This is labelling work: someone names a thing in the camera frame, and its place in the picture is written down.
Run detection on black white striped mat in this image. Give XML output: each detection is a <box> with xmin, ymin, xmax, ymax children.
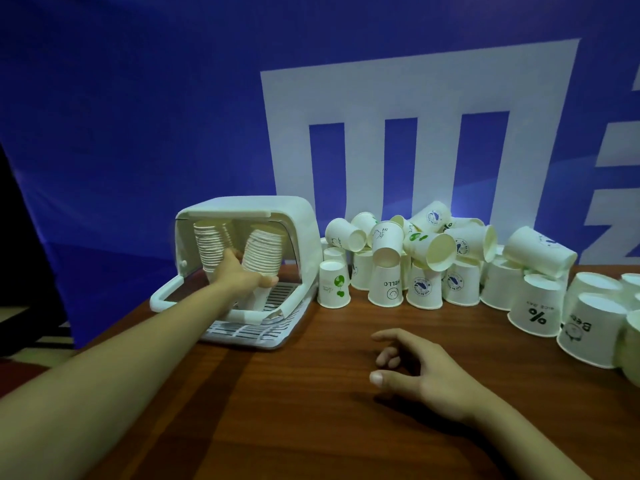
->
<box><xmin>0</xmin><ymin>304</ymin><xmax>76</xmax><ymax>368</ymax></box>

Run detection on brown wooden table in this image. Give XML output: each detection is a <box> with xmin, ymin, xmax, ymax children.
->
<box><xmin>82</xmin><ymin>264</ymin><xmax>640</xmax><ymax>480</ymax></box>

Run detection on nested stack of paper cups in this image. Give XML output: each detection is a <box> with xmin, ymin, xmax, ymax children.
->
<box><xmin>193</xmin><ymin>219</ymin><xmax>237</xmax><ymax>285</ymax></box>
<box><xmin>241</xmin><ymin>224</ymin><xmax>292</xmax><ymax>287</ymax></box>

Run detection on person's right hand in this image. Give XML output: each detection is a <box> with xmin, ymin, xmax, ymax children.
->
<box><xmin>369</xmin><ymin>328</ymin><xmax>495</xmax><ymax>425</ymax></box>

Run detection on person's left forearm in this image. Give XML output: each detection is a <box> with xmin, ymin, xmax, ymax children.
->
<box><xmin>0</xmin><ymin>282</ymin><xmax>236</xmax><ymax>480</ymax></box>

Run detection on white plastic storage box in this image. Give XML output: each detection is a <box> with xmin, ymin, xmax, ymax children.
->
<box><xmin>149</xmin><ymin>195</ymin><xmax>323</xmax><ymax>351</ymax></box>

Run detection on percent print white paper cup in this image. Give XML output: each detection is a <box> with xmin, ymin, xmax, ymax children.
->
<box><xmin>239</xmin><ymin>286</ymin><xmax>274</xmax><ymax>313</ymax></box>

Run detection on blue white backdrop banner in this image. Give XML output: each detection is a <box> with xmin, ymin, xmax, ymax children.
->
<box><xmin>0</xmin><ymin>0</ymin><xmax>640</xmax><ymax>348</ymax></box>

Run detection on person's left hand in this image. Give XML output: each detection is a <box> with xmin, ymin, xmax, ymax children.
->
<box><xmin>209</xmin><ymin>247</ymin><xmax>280</xmax><ymax>298</ymax></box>

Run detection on white slotted drain tray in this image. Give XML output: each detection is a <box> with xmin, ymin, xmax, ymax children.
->
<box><xmin>199</xmin><ymin>282</ymin><xmax>315</xmax><ymax>349</ymax></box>

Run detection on pile of paper cups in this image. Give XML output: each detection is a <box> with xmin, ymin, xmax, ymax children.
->
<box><xmin>317</xmin><ymin>200</ymin><xmax>640</xmax><ymax>388</ymax></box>

